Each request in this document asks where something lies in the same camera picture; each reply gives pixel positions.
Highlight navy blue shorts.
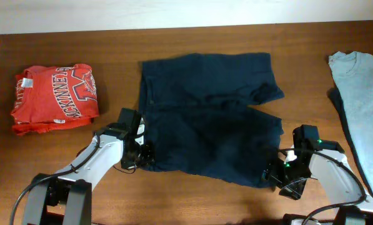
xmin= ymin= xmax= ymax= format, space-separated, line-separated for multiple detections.
xmin=139 ymin=52 xmax=284 ymax=188

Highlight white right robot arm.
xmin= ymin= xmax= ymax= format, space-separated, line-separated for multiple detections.
xmin=263 ymin=125 xmax=373 ymax=224

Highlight dark garment under grey shirt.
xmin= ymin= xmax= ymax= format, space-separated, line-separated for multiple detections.
xmin=327 ymin=87 xmax=373 ymax=199

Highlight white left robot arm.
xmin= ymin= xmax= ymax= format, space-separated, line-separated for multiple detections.
xmin=18 ymin=108 xmax=154 ymax=224

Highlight folded red t-shirt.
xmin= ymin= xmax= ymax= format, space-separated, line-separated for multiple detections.
xmin=11 ymin=64 xmax=99 ymax=136

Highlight grey t-shirt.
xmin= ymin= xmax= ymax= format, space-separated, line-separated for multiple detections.
xmin=329 ymin=51 xmax=373 ymax=195

